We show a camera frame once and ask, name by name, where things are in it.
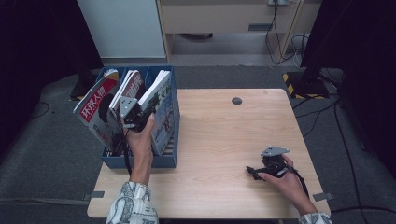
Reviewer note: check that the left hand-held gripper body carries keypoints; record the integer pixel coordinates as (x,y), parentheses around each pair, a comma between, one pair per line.
(134,119)

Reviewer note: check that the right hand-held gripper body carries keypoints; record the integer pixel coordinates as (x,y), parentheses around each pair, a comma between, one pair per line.
(275,165)

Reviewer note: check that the green title snowy magazine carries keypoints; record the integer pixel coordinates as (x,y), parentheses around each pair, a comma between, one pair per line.
(163,124)

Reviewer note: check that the red planet cover magazine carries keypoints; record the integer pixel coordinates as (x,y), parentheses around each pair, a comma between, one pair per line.
(137,85)

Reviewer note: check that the red banner portrait magazine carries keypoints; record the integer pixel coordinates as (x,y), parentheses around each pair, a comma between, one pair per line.
(93,107)

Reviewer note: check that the blue file rack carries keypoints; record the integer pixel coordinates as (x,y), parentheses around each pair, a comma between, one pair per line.
(165,161)

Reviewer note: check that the person's right hand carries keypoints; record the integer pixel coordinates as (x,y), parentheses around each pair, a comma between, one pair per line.
(291,186)

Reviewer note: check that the person's left hand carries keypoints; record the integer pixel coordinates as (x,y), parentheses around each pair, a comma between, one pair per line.
(140,149)

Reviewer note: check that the yellow cornered magazine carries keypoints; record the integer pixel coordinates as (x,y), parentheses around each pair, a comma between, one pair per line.
(111,74)

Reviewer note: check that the round table grommet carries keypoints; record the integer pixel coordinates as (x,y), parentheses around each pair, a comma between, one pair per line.
(237,101)

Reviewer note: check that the black stand striped base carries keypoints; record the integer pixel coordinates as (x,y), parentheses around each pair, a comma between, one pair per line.
(306,85)

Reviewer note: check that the white cabinet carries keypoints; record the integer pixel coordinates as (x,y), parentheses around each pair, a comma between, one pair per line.
(124,28)

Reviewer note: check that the dark round object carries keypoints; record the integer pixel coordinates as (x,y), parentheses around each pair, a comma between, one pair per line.
(196,36)

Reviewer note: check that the wooden office desk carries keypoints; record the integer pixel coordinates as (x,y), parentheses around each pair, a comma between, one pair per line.
(218,18)

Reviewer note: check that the black curtain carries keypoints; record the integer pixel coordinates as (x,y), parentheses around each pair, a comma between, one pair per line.
(31,31)
(373,31)

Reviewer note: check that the white power strip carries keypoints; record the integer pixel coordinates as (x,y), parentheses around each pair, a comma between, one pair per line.
(278,2)

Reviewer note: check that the grey table bracket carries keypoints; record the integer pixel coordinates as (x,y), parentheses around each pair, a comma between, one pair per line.
(323,196)
(95,195)

